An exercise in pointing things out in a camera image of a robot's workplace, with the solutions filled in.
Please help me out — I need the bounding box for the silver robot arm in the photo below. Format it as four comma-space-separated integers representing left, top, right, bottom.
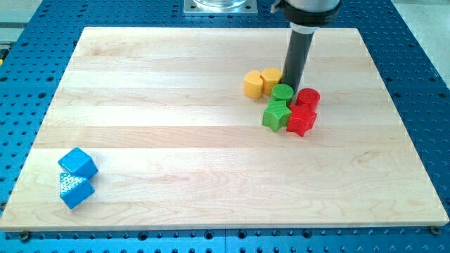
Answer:
271, 0, 342, 27

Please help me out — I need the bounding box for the yellow heart block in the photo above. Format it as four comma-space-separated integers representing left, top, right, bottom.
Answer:
243, 70, 263, 99

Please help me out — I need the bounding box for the green star block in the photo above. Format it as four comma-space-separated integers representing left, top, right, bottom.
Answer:
262, 99, 292, 132

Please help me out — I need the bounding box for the light wooden board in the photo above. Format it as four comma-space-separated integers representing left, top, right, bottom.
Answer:
1, 27, 449, 231

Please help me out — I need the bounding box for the green cylinder block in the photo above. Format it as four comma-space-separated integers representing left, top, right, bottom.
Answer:
271, 84, 294, 105

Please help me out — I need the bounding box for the yellow hexagon block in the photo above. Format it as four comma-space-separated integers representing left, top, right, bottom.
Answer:
261, 67, 282, 95

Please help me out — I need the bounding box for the red star block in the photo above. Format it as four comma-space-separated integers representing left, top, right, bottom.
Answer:
286, 104, 317, 137

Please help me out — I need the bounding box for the red cylinder block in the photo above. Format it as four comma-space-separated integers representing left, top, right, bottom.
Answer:
295, 88, 321, 112

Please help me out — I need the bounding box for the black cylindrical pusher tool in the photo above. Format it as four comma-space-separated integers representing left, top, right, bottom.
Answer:
281, 22, 318, 93

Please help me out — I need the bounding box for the blue cube block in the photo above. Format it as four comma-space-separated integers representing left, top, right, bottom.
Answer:
58, 147, 98, 179

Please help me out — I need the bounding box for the blue triangle block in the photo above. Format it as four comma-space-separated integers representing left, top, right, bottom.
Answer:
60, 173, 95, 209

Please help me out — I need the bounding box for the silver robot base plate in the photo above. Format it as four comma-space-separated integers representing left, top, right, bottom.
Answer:
183, 0, 258, 15

